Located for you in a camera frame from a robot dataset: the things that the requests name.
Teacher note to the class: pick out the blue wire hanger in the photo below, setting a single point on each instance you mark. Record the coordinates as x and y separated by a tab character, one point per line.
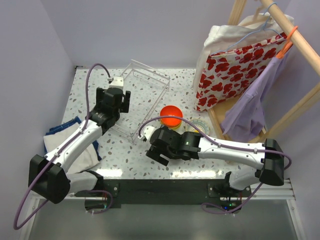
252	29

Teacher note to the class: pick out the white yellow dotted bowl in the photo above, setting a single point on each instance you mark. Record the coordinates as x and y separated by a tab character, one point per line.
202	125

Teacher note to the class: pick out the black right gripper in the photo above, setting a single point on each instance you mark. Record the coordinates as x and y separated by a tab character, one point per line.
157	157

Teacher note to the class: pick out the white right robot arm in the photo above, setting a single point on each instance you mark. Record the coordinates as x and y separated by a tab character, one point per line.
264	163

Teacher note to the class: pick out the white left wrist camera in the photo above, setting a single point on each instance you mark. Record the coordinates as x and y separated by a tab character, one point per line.
116	82

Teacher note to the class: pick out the white blue folded towel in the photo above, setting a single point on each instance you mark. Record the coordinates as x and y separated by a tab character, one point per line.
74	145

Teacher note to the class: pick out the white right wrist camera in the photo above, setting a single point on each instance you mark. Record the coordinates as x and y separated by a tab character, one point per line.
146	133

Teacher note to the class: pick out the lavender shirt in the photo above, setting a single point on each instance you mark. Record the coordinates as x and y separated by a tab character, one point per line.
246	119

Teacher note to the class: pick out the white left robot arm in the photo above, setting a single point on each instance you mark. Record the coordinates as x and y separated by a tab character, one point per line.
49	175

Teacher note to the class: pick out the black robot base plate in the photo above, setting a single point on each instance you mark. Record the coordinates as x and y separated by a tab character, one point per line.
162	192

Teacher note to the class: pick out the red flower tote bag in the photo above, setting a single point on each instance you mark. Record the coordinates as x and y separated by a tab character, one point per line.
226	75

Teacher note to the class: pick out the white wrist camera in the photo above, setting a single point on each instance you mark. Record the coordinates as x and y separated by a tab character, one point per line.
116	82
146	133

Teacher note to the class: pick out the yellow orange bowl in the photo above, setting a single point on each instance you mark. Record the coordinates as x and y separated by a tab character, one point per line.
172	125

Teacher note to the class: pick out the white canvas tote bag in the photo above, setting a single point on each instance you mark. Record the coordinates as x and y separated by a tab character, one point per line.
200	65

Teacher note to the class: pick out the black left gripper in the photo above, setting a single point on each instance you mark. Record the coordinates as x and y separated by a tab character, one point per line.
113	93

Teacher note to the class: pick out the orange hanger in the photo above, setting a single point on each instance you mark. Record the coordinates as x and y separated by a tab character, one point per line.
288	44

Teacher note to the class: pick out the white wire dish rack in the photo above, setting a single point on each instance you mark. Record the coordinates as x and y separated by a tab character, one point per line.
147	86

